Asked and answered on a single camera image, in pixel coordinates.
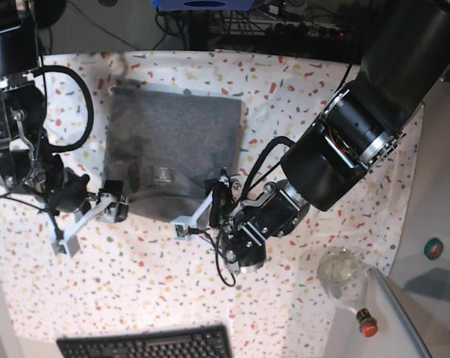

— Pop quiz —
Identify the blue box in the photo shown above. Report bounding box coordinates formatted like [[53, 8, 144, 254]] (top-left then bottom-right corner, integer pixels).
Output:
[[151, 0, 265, 11]]

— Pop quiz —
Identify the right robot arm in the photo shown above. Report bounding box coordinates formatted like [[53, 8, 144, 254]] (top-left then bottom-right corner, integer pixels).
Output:
[[0, 0, 128, 257]]

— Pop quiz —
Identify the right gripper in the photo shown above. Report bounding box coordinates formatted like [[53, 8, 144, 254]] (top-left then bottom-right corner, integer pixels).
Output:
[[41, 166, 129, 257]]

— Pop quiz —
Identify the clear bottle with red cap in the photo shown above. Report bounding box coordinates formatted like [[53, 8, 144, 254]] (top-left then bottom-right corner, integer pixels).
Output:
[[317, 247, 378, 338]]

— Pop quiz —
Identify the terrazzo pattern tablecloth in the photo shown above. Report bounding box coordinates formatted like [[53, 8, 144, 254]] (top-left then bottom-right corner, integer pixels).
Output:
[[0, 51, 423, 357]]

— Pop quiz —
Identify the black power strip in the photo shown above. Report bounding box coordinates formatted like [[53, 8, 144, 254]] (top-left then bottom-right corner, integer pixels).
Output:
[[269, 22, 349, 39]]

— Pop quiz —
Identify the grey t-shirt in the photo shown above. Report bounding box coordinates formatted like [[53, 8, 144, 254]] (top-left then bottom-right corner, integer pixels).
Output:
[[104, 87, 244, 222]]

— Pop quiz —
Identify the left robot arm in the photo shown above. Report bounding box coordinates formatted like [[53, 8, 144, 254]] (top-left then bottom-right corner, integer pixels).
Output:
[[207, 1, 450, 274]]

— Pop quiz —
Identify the green tape roll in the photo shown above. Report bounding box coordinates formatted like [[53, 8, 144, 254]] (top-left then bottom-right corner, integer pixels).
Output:
[[424, 238, 444, 260]]

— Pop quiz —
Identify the black keyboard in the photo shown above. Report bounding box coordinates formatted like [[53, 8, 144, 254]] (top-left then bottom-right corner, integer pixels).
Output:
[[56, 325, 233, 358]]

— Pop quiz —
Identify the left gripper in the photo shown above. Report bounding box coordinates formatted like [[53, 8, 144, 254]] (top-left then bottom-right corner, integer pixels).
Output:
[[171, 168, 268, 274]]

